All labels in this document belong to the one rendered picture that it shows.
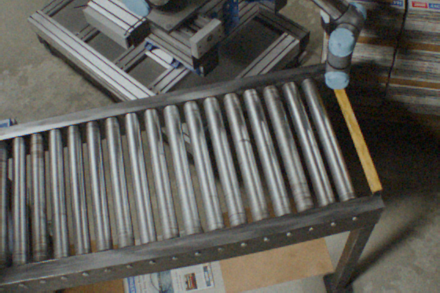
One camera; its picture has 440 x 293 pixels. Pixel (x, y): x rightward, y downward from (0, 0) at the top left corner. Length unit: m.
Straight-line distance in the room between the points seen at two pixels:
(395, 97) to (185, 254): 1.31
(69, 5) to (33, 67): 0.40
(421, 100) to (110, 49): 1.51
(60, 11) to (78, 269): 1.82
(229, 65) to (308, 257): 0.95
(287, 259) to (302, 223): 0.82
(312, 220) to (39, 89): 1.89
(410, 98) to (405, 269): 0.75
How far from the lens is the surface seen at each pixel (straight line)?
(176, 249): 1.53
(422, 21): 2.13
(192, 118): 1.73
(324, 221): 1.56
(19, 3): 3.59
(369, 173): 1.62
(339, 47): 1.62
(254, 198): 1.58
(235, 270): 2.34
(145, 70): 2.65
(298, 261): 2.36
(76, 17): 3.01
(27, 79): 3.11
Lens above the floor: 2.22
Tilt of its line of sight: 57 degrees down
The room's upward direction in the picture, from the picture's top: 6 degrees counter-clockwise
